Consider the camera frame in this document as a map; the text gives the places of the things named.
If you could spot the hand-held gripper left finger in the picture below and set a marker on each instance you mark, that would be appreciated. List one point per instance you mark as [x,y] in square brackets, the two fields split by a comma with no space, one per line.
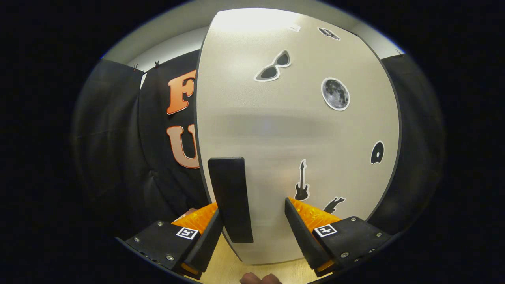
[205,248]

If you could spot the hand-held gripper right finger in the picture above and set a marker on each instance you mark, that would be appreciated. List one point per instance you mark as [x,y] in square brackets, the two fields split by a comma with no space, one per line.
[303,240]

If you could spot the beige shoe cabinet door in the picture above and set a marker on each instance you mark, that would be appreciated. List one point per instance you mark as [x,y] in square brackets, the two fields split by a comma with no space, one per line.
[276,130]

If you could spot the dark grey shoe cabinet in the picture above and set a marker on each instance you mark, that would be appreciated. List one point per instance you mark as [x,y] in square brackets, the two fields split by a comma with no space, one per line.
[400,122]

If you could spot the brown cover book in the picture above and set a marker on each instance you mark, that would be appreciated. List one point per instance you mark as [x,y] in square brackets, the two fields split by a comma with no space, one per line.
[190,212]

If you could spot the black backdrop cloth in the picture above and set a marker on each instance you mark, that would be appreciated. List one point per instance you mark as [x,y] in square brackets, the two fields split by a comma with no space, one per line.
[110,157]

